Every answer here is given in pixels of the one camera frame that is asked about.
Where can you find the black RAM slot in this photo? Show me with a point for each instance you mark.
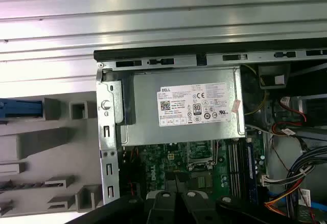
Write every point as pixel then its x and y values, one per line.
pixel 231 170
pixel 241 170

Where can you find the grey metal drive cage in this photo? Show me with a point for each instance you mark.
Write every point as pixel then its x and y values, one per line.
pixel 316 106

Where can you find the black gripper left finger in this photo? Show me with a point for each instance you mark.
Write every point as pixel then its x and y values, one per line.
pixel 163 208

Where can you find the grey parts rack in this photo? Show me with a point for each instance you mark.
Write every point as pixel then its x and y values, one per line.
pixel 51 144

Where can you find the green motherboard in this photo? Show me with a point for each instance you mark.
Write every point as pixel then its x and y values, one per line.
pixel 158 162

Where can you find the hard disk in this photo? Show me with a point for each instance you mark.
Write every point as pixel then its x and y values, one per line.
pixel 20 109

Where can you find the RAM stick blue label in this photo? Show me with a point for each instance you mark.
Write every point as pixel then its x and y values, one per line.
pixel 252 173

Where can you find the black open PC case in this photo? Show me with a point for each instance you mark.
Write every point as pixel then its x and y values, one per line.
pixel 178 54

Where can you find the CPU socket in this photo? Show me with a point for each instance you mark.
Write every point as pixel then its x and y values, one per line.
pixel 201 164

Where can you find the grey power supply unit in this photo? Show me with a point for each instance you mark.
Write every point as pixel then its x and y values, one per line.
pixel 143 129

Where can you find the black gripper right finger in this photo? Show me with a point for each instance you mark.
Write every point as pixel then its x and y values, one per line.
pixel 194 208

